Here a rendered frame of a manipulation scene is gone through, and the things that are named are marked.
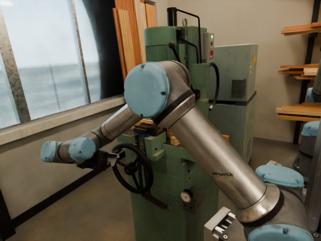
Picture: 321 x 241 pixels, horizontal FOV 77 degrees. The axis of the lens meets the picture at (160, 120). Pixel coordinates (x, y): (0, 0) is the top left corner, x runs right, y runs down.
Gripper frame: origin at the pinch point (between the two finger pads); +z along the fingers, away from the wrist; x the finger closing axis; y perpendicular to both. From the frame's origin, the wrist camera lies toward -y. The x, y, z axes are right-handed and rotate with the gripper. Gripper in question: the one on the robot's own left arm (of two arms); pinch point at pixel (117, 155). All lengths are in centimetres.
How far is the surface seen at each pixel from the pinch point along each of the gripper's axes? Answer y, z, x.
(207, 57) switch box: -70, 37, 18
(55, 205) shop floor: 71, 56, -120
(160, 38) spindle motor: -63, 2, 8
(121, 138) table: -8.1, 22.6, -22.0
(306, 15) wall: -210, 200, 62
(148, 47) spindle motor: -59, 3, 0
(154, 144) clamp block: -8.9, 13.4, 10.4
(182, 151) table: -8.6, 22.4, 22.6
